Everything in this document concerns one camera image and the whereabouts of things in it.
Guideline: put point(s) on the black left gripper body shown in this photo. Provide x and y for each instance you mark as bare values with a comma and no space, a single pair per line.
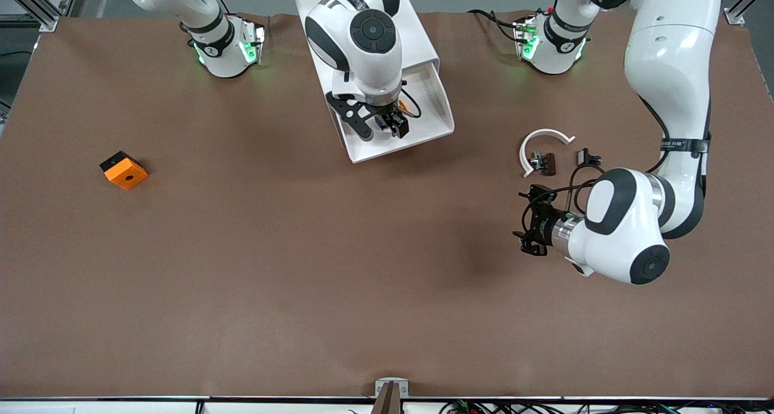
545,225

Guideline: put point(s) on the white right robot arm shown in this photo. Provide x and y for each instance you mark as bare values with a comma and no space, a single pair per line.
363,39

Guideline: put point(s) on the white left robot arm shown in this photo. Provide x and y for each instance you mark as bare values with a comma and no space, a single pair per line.
671,57

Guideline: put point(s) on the white drawer cabinet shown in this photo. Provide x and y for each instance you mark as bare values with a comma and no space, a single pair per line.
417,33

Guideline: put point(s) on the small dark brown connector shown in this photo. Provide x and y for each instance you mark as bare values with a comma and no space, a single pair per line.
546,164

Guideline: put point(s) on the small black clip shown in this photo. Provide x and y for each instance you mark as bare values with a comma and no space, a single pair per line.
585,158

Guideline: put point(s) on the white curved plastic piece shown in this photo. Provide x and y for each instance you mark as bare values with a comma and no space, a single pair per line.
547,132

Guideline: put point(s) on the brown table mat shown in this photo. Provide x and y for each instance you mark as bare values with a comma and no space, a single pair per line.
363,281

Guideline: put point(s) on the dark brown upright profile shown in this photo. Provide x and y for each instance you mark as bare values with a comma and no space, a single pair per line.
387,402

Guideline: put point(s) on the orange and black block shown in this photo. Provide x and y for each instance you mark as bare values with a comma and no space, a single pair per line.
127,175

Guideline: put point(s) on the grey metal bracket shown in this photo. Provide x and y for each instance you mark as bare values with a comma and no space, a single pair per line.
392,380

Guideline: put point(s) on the aluminium frame profile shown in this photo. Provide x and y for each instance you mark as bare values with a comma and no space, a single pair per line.
48,23
734,17

